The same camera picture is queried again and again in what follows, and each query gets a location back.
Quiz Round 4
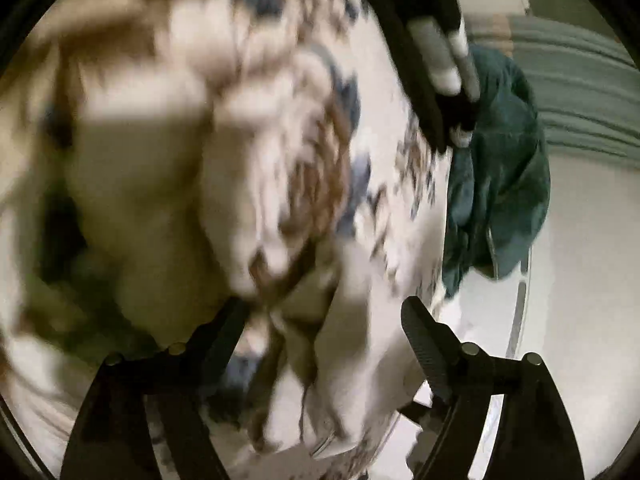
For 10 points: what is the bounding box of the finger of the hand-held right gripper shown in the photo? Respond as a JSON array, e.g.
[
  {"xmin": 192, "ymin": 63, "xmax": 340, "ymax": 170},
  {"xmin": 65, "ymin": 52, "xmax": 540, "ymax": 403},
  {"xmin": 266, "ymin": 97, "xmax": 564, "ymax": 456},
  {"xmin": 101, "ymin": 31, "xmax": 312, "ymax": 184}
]
[{"xmin": 357, "ymin": 0, "xmax": 483, "ymax": 155}]

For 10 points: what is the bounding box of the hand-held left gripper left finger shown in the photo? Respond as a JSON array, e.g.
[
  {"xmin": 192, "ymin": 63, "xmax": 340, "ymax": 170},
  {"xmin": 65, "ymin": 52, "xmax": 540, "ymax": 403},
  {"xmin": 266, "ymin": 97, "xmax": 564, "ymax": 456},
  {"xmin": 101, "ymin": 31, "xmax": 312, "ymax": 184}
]
[{"xmin": 60, "ymin": 296, "xmax": 249, "ymax": 480}]

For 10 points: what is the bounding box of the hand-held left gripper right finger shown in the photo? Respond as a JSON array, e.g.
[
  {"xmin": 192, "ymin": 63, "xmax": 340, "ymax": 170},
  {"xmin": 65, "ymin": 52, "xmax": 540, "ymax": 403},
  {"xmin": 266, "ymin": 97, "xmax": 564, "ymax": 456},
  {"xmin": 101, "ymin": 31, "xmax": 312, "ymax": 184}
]
[{"xmin": 401, "ymin": 296, "xmax": 587, "ymax": 480}]

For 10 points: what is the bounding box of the white brown blue patterned cloth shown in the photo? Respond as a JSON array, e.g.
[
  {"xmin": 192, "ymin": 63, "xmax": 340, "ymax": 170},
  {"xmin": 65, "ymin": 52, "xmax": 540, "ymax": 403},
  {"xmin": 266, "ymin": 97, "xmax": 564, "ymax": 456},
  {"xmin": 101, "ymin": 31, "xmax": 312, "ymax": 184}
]
[{"xmin": 0, "ymin": 0, "xmax": 453, "ymax": 480}]

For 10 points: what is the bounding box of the dark green cloth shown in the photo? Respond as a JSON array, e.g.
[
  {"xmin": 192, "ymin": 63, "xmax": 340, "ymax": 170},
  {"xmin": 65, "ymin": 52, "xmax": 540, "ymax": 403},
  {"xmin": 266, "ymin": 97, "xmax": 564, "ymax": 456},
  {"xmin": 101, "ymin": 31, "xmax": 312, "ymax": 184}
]
[{"xmin": 440, "ymin": 44, "xmax": 552, "ymax": 298}]

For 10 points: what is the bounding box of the grey striped blanket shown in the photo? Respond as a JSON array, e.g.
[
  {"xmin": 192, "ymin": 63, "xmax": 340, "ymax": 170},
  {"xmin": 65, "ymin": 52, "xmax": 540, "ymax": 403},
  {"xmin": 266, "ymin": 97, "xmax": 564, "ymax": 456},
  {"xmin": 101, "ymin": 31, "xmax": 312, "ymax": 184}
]
[{"xmin": 492, "ymin": 14, "xmax": 640, "ymax": 157}]

